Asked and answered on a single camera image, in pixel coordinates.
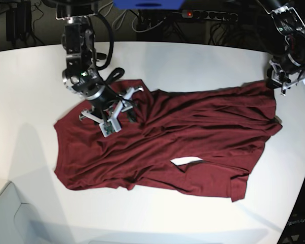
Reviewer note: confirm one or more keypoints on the dark red t-shirt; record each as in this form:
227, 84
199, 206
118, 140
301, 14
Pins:
201, 143

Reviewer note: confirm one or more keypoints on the blue box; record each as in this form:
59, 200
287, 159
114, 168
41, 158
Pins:
148, 4

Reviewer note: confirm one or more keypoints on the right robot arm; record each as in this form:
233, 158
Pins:
84, 63

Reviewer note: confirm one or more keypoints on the black power strip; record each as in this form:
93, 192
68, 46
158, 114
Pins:
209, 15

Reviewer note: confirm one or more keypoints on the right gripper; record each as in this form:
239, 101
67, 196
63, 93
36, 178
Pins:
110, 110

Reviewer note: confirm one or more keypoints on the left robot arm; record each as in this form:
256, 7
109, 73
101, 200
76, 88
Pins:
287, 69

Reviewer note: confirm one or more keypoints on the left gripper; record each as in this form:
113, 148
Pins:
277, 77

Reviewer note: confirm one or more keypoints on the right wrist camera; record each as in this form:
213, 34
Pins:
109, 127

